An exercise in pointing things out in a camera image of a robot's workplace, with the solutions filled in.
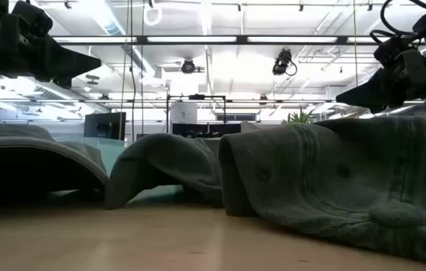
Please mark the teal translucent plastic bin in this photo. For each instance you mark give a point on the teal translucent plastic bin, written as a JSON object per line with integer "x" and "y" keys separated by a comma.
{"x": 111, "y": 150}

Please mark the black overhead frame beam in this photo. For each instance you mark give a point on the black overhead frame beam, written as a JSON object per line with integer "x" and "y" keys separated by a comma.
{"x": 243, "y": 39}

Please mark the black metal frame stand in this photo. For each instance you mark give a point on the black metal frame stand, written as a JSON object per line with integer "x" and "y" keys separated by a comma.
{"x": 198, "y": 96}

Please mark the dark wide screen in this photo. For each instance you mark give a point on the dark wide screen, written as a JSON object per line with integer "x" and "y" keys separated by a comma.
{"x": 213, "y": 130}

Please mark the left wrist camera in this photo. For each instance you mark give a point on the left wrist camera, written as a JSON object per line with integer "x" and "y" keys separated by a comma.
{"x": 32, "y": 17}

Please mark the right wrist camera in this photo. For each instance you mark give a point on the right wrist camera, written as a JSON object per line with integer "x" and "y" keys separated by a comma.
{"x": 390, "y": 50}

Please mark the grey panel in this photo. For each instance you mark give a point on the grey panel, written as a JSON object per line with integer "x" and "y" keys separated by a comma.
{"x": 252, "y": 126}

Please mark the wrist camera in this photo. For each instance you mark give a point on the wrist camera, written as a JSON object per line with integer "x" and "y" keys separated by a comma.
{"x": 390, "y": 50}
{"x": 32, "y": 17}

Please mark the round black ceiling lamp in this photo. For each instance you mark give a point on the round black ceiling lamp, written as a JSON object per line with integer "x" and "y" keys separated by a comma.
{"x": 188, "y": 66}

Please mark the thin black horizontal rail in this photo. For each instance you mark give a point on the thin black horizontal rail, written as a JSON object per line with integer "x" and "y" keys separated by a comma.
{"x": 254, "y": 101}

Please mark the green potted plant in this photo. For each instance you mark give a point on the green potted plant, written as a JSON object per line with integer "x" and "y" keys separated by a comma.
{"x": 299, "y": 117}

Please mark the white box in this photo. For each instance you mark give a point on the white box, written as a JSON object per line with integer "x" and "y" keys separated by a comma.
{"x": 183, "y": 113}

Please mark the black overhead rig camera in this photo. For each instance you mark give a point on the black overhead rig camera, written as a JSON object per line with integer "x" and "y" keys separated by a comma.
{"x": 282, "y": 62}

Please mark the large grey-green cap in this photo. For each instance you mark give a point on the large grey-green cap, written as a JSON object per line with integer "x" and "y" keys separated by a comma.
{"x": 311, "y": 169}

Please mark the dark grey cap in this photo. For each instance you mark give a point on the dark grey cap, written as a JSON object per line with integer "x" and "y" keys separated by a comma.
{"x": 28, "y": 139}

